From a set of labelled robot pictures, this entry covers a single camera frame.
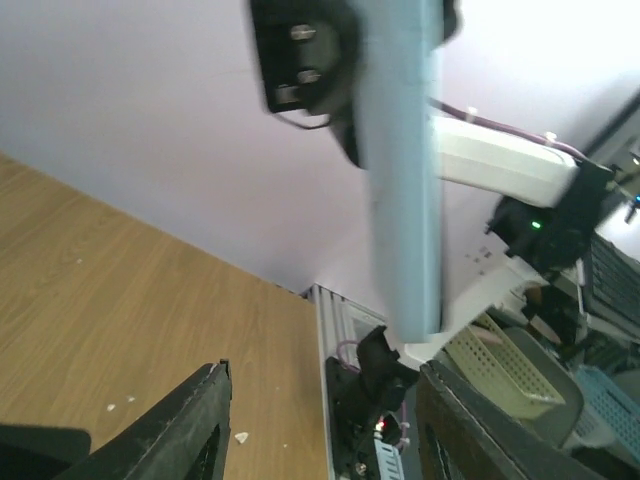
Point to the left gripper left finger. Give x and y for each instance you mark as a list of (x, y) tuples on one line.
[(184, 436)]

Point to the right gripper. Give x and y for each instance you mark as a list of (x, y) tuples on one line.
[(308, 54)]

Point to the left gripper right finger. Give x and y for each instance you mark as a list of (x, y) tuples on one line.
[(478, 437)]

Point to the light blue cased phone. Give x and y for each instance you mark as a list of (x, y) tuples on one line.
[(396, 142)]

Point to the black phone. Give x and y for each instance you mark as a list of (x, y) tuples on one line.
[(41, 452)]

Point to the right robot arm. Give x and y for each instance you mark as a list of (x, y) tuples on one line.
[(462, 209)]

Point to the beige perforated basket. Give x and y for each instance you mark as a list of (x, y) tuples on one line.
[(502, 372)]

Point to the blue perforated basket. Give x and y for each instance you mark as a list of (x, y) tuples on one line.
[(609, 414)]

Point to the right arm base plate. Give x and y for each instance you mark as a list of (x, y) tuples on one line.
[(366, 436)]

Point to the aluminium front rail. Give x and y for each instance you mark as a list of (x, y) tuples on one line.
[(337, 319)]

